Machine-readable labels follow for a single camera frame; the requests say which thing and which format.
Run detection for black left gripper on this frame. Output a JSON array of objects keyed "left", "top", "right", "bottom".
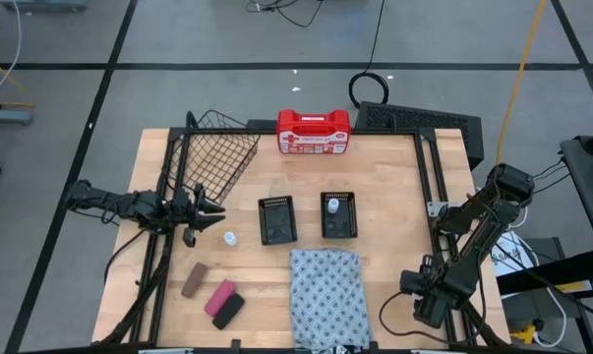
[{"left": 170, "top": 184, "right": 227, "bottom": 232}]

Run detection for red first aid kit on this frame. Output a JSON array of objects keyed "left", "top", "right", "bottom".
[{"left": 275, "top": 108, "right": 352, "bottom": 155}]

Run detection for grey floor stand foot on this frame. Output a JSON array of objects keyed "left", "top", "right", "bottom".
[
  {"left": 0, "top": 108, "right": 34, "bottom": 127},
  {"left": 0, "top": 0, "right": 89, "bottom": 13}
]

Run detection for black perforated computer case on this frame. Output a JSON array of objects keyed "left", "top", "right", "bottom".
[{"left": 354, "top": 100, "right": 486, "bottom": 171}]

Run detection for tangled black floor cables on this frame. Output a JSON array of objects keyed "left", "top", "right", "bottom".
[{"left": 246, "top": 0, "right": 326, "bottom": 29}]

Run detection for black wire basket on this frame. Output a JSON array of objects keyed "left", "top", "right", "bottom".
[{"left": 166, "top": 109, "right": 262, "bottom": 207}]

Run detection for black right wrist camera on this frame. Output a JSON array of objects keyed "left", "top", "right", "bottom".
[{"left": 399, "top": 268, "right": 427, "bottom": 296}]

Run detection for small black box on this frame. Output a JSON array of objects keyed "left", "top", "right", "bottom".
[{"left": 245, "top": 118, "right": 279, "bottom": 132}]

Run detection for white floor cable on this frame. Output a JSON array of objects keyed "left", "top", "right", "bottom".
[{"left": 0, "top": 0, "right": 23, "bottom": 104}]

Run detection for long yellow floor cable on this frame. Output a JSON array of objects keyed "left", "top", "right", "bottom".
[{"left": 494, "top": 0, "right": 548, "bottom": 166}]

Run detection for white printed bag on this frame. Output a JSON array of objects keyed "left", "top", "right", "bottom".
[{"left": 490, "top": 229, "right": 543, "bottom": 279}]

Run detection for black bandage roll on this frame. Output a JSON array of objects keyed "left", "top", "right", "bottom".
[{"left": 210, "top": 292, "right": 246, "bottom": 331}]

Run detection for yellow power plug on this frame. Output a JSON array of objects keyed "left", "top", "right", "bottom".
[{"left": 509, "top": 318, "right": 546, "bottom": 346}]

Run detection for black slotted plastic tray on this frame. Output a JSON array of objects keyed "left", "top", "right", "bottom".
[
  {"left": 257, "top": 195, "right": 299, "bottom": 247},
  {"left": 320, "top": 191, "right": 359, "bottom": 240}
]

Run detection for thin yellow floor cable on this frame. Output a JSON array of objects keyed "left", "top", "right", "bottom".
[{"left": 0, "top": 47, "right": 36, "bottom": 110}]

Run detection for coiled black floor cable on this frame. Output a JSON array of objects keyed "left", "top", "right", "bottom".
[{"left": 347, "top": 0, "right": 391, "bottom": 110}]

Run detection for grey-blue patterned cloth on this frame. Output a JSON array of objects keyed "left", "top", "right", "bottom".
[{"left": 289, "top": 248, "right": 374, "bottom": 354}]

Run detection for pink bandage roll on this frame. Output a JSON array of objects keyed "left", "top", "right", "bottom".
[{"left": 203, "top": 278, "right": 238, "bottom": 318}]

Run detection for black side table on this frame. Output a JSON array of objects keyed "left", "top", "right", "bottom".
[{"left": 495, "top": 126, "right": 593, "bottom": 321}]

